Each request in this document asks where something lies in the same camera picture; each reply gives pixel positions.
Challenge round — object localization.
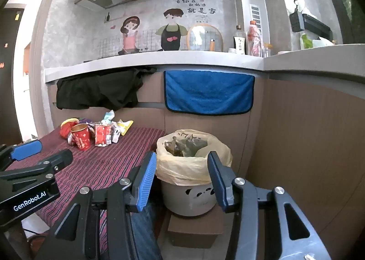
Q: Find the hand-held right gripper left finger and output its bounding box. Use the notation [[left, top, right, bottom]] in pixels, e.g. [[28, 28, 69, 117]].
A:
[[34, 151, 163, 260]]

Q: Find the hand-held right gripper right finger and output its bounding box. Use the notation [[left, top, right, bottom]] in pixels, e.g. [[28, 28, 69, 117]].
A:
[[208, 151, 333, 260]]

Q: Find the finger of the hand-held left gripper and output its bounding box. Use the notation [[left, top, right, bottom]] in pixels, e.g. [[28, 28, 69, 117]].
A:
[[0, 139, 43, 171], [0, 149, 74, 182]]

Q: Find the red paper cup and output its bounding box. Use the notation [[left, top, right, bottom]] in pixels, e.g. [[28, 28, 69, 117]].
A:
[[70, 124, 91, 151]]

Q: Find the white panda print bin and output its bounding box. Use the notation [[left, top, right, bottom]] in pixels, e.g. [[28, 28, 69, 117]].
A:
[[160, 176, 220, 217]]

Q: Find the yellow plastic bin liner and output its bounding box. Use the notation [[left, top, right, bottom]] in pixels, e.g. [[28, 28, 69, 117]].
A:
[[155, 129, 233, 186]]

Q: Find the red foil packet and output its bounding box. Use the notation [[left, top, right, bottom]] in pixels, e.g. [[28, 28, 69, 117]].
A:
[[94, 123, 113, 147]]

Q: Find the white yellow snack wrapper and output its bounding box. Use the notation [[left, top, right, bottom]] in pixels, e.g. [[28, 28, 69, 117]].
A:
[[117, 119, 134, 136]]

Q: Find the blue white wrapper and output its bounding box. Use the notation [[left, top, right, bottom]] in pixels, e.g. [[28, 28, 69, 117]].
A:
[[100, 110, 115, 124]]

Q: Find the maroon striped table cloth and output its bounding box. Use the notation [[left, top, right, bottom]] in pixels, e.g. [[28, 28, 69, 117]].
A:
[[6, 127, 167, 246]]

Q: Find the cardboard box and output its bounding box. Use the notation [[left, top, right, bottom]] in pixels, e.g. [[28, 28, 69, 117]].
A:
[[167, 210, 224, 249]]

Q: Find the person's leg in jeans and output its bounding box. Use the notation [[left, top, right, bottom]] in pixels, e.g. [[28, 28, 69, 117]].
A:
[[130, 203, 164, 260]]

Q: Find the black refrigerator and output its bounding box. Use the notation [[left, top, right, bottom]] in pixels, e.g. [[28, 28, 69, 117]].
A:
[[0, 5, 26, 147]]

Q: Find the black cloth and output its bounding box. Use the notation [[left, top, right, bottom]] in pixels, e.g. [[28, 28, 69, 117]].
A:
[[55, 66, 157, 111]]

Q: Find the blue towel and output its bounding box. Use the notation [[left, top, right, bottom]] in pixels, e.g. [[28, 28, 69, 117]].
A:
[[163, 70, 255, 115]]

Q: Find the grey kitchen counter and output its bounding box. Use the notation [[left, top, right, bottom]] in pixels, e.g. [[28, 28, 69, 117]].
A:
[[44, 44, 365, 98]]

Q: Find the dark soy sauce bottle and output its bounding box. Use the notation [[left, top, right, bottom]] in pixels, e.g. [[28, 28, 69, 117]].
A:
[[233, 25, 246, 55]]

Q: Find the round wooden framed lid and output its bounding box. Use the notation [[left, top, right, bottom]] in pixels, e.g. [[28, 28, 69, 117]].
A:
[[187, 23, 224, 51]]

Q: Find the red label plastic bottle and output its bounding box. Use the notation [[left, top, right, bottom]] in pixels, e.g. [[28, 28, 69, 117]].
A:
[[247, 20, 264, 57]]

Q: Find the green white plastic bag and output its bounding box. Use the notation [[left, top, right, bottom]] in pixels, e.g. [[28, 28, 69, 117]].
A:
[[301, 33, 337, 50]]

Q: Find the white vent grille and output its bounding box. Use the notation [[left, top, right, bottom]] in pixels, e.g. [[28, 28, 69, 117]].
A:
[[250, 4, 261, 31]]

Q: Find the black perforated utensil holder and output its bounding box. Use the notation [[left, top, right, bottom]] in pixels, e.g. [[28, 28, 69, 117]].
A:
[[289, 0, 305, 33]]

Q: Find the dark framed window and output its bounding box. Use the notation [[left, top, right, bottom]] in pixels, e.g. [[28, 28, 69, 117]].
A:
[[322, 0, 365, 44]]

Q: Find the cartoon couple wall sticker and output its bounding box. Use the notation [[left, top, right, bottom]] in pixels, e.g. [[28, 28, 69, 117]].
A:
[[97, 0, 229, 56]]

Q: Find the black wall rack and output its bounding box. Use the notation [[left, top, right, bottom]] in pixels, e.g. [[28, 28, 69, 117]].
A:
[[302, 13, 333, 38]]

